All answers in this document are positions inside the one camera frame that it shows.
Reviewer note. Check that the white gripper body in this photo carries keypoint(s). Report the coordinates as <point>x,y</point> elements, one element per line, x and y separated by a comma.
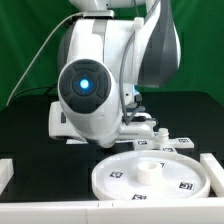
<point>60,127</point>

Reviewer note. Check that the white round table top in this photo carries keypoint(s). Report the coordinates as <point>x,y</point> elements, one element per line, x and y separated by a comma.
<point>115,178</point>

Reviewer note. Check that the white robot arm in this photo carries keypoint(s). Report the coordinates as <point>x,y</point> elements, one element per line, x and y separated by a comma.
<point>114,46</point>

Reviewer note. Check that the white cross-shaped table base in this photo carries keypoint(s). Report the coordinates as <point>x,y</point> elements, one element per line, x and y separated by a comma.
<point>162,142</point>

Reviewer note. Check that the white marker sheet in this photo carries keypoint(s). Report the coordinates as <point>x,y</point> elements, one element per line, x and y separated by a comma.
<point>75,142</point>

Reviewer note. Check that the white U-shaped obstacle fence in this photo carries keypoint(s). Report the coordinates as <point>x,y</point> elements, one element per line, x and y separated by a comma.
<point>208,210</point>

